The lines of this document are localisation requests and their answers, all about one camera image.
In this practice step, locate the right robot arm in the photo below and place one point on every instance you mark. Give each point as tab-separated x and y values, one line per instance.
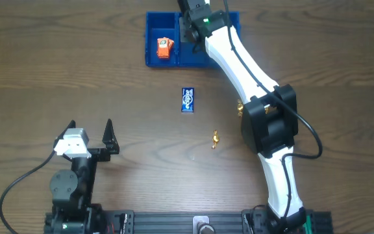
235	65

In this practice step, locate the mounting rail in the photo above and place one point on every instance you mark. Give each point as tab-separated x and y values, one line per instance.
167	222

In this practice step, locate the blue candy pack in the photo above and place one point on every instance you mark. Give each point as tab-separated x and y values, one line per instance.
187	100

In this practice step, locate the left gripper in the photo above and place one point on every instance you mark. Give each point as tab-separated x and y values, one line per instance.
104	154

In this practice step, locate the blue tray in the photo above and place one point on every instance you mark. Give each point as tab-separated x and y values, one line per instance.
161	19

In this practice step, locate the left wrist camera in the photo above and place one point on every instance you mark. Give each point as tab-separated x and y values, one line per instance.
72	143

